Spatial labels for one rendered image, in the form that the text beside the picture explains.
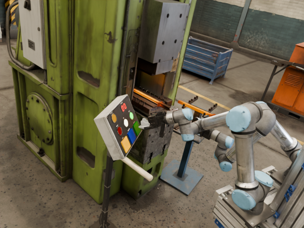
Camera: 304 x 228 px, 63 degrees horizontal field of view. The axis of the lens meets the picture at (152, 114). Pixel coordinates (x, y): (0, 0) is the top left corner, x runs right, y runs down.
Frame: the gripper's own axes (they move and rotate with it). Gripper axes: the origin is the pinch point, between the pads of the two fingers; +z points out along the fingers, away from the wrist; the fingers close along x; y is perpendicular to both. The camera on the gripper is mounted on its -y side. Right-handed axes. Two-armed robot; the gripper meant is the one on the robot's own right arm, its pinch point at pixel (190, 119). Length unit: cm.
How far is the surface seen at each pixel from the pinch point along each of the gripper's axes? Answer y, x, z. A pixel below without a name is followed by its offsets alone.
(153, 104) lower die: 1.0, -5.1, 33.2
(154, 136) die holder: 26.7, -7.5, 24.7
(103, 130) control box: -11, -74, 14
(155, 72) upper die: -28.9, -12.4, 30.7
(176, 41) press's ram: -50, 7, 31
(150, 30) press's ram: -57, -17, 38
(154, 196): 100, 2, 17
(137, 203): 100, -17, 23
